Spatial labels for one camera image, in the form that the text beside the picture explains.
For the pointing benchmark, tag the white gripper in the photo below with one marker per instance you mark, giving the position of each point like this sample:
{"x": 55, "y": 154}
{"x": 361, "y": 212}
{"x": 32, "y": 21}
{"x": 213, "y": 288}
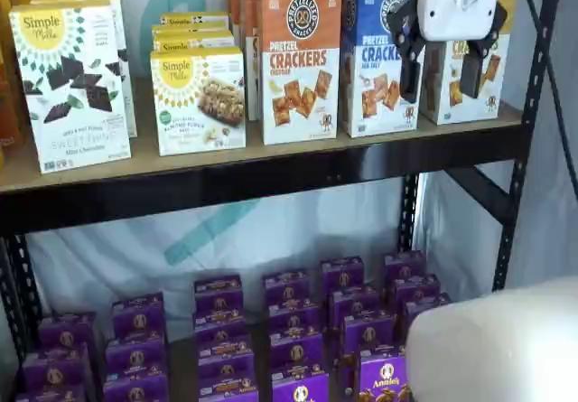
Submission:
{"x": 451, "y": 9}

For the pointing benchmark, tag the blue white pretzel crackers box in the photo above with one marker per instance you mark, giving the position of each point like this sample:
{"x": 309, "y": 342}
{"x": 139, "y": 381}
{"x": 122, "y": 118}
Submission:
{"x": 375, "y": 72}

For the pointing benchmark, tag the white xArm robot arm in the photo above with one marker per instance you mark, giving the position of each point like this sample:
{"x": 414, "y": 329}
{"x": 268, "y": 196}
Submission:
{"x": 496, "y": 352}

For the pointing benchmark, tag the yellow white pretzel crackers box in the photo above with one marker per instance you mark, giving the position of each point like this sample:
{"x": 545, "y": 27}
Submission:
{"x": 447, "y": 101}

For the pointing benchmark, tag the purple Annie's snack box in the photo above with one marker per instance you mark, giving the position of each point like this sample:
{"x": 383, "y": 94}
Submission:
{"x": 295, "y": 350}
{"x": 368, "y": 332}
{"x": 226, "y": 359}
{"x": 354, "y": 305}
{"x": 300, "y": 388}
{"x": 220, "y": 327}
{"x": 342, "y": 275}
{"x": 49, "y": 395}
{"x": 415, "y": 289}
{"x": 286, "y": 287}
{"x": 404, "y": 268}
{"x": 219, "y": 296}
{"x": 54, "y": 370}
{"x": 384, "y": 379}
{"x": 293, "y": 318}
{"x": 135, "y": 357}
{"x": 135, "y": 390}
{"x": 137, "y": 316}
{"x": 228, "y": 390}
{"x": 424, "y": 309}
{"x": 65, "y": 332}

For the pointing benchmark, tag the Simple Mills almond bars box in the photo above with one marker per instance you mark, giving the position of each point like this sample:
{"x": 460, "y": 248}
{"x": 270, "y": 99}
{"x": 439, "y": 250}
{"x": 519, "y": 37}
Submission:
{"x": 194, "y": 18}
{"x": 198, "y": 99}
{"x": 189, "y": 28}
{"x": 194, "y": 40}

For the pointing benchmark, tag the tan wooden shelf board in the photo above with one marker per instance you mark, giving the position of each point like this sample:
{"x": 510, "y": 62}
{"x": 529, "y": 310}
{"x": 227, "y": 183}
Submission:
{"x": 144, "y": 158}

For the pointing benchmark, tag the black metal wood shelf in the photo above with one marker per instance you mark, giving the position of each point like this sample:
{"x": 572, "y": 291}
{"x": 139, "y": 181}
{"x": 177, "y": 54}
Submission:
{"x": 135, "y": 257}

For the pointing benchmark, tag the orange yellow box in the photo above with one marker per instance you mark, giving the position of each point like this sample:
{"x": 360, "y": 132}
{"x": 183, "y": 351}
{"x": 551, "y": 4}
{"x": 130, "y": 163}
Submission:
{"x": 9, "y": 68}

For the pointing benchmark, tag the black metal shelf frame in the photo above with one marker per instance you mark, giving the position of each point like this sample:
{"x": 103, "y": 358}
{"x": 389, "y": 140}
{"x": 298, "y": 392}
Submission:
{"x": 226, "y": 194}

